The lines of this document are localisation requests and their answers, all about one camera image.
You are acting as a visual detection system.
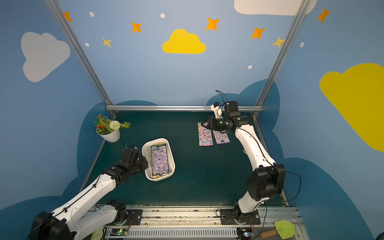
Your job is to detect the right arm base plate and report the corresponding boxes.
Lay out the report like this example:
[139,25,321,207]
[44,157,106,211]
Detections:
[220,208,261,225]

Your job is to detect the pink bear sticker sheet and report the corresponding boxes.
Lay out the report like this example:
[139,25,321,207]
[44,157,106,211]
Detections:
[213,131,230,145]

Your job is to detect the pink blue sticker sheet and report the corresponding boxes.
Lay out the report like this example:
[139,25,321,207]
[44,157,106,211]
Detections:
[198,123,213,147]

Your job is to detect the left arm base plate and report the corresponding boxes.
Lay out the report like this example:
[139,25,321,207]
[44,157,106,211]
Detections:
[113,209,143,226]

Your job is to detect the white plastic storage box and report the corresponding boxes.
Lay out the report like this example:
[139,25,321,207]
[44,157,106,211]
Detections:
[142,138,176,182]

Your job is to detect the green toy trowel wooden handle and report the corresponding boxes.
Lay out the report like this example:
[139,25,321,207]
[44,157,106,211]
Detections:
[260,220,296,240]

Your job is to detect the white pot artificial flowers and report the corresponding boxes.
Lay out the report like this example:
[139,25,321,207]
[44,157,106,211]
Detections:
[94,115,131,143]

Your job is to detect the aluminium frame left post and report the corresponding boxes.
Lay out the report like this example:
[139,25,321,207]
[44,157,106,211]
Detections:
[45,0,113,107]

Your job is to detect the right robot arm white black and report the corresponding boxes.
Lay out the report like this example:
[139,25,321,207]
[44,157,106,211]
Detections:
[202,101,290,225]

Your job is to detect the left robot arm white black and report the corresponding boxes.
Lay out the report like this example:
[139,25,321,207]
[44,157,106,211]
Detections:
[27,147,149,240]

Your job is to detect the aluminium frame right post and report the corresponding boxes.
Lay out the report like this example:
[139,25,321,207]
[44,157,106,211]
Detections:
[252,0,311,120]

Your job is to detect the purple sticker sheet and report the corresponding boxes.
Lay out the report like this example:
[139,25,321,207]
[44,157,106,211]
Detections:
[149,142,170,179]

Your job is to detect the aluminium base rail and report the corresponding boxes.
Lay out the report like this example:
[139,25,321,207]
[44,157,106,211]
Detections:
[83,205,309,240]

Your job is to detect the white vented cable duct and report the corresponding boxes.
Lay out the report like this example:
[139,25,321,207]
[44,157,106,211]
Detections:
[125,227,238,239]

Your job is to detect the aluminium frame post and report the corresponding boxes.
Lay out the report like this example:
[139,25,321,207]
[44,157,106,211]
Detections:
[252,0,311,120]
[45,0,113,107]

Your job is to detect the aluminium frame back bar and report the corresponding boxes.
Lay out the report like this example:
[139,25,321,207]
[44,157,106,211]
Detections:
[105,104,264,113]

